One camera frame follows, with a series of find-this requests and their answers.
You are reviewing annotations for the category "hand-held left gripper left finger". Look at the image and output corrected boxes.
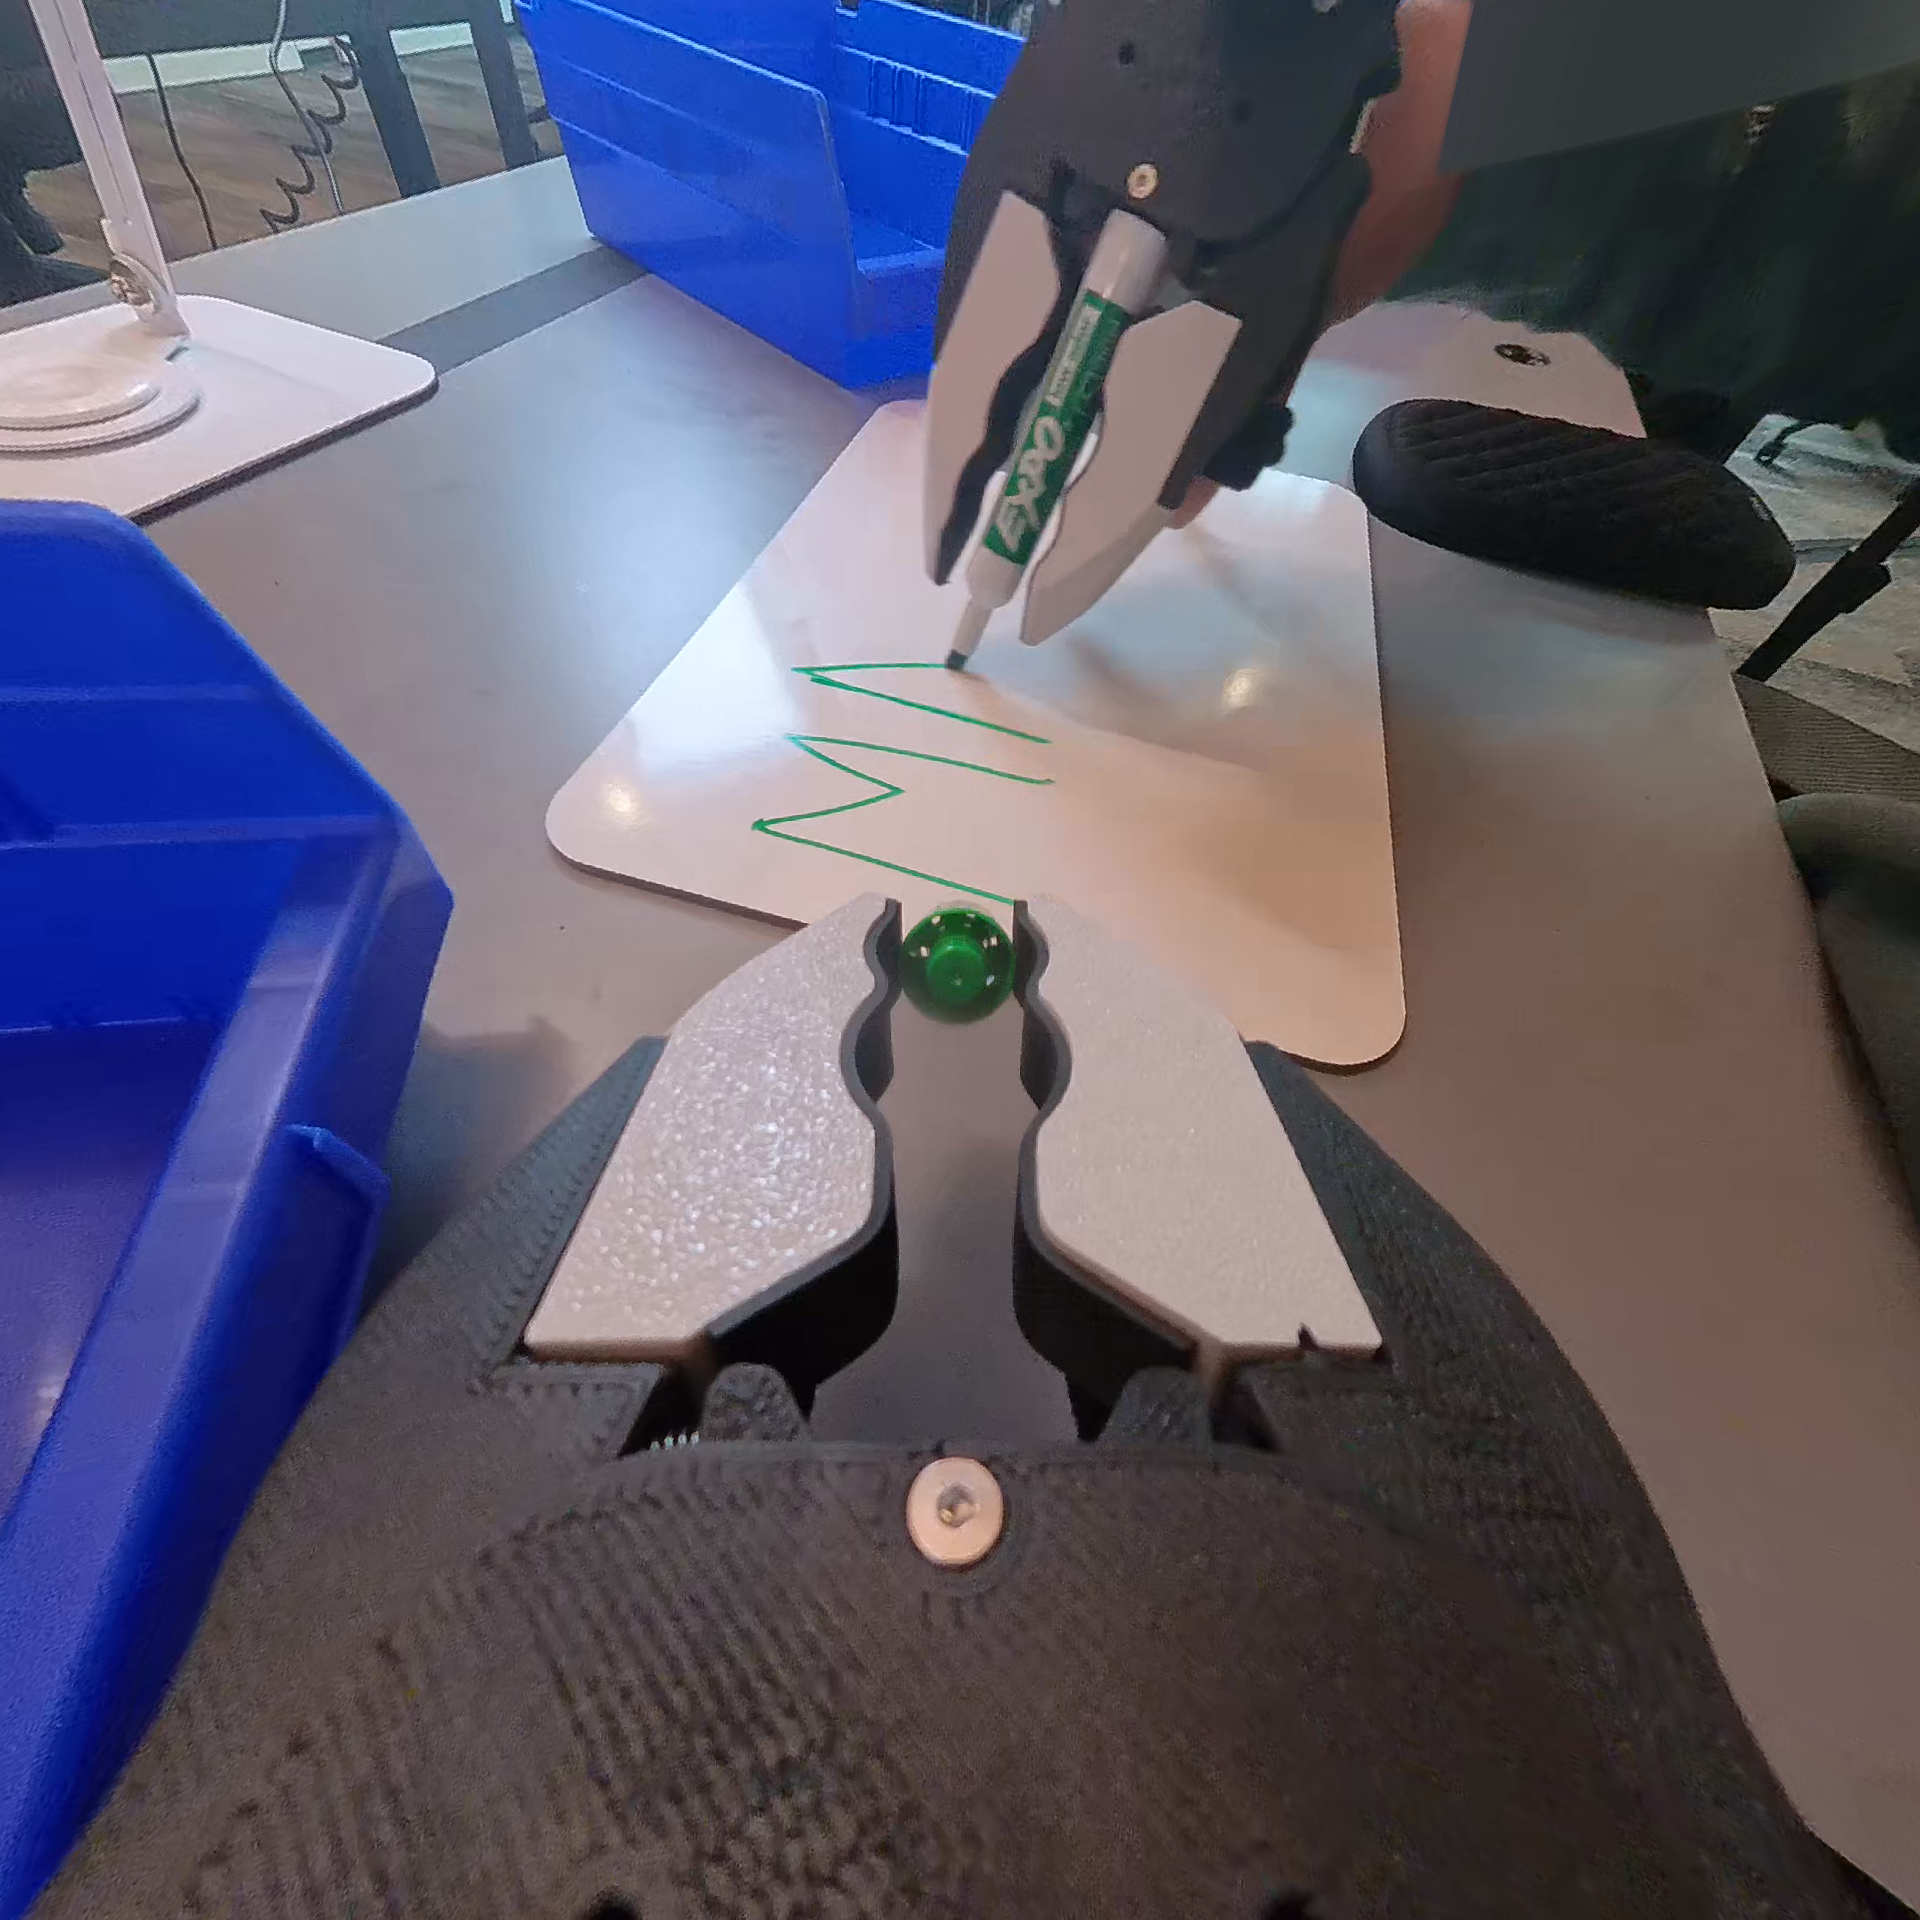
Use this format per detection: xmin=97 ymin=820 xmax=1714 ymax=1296
xmin=526 ymin=891 xmax=904 ymax=1384

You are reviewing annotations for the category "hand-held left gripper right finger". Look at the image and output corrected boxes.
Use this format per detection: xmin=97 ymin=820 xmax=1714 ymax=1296
xmin=1016 ymin=896 xmax=1387 ymax=1387

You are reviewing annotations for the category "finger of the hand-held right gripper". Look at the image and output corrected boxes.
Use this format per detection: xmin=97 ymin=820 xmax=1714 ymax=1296
xmin=916 ymin=199 xmax=1081 ymax=588
xmin=1022 ymin=296 xmax=1248 ymax=647

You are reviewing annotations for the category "green dry-erase marker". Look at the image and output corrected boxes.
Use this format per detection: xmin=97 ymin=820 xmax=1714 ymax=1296
xmin=947 ymin=218 xmax=1169 ymax=673

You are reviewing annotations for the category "green marker cap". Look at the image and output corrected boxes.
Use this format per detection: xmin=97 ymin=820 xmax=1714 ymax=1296
xmin=899 ymin=899 xmax=1024 ymax=1025

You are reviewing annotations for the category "blue plastic bin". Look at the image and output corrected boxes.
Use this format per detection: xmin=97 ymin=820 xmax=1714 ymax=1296
xmin=0 ymin=503 xmax=454 ymax=1912
xmin=517 ymin=0 xmax=1038 ymax=396

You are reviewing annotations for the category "white whiteboard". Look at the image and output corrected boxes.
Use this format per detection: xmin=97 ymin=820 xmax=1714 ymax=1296
xmin=546 ymin=391 xmax=1409 ymax=1070

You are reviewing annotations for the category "person's right hand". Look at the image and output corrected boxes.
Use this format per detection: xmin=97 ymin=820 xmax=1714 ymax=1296
xmin=1331 ymin=0 xmax=1474 ymax=320

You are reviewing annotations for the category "wooden desk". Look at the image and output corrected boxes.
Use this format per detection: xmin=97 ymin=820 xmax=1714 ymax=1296
xmin=92 ymin=0 xmax=558 ymax=212

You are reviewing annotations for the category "green sweatshirt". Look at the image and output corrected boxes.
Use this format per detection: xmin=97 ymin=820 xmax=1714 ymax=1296
xmin=1776 ymin=787 xmax=1920 ymax=1158

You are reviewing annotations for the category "black coiled cable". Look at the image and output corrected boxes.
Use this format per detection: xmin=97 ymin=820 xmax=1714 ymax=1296
xmin=257 ymin=0 xmax=340 ymax=236

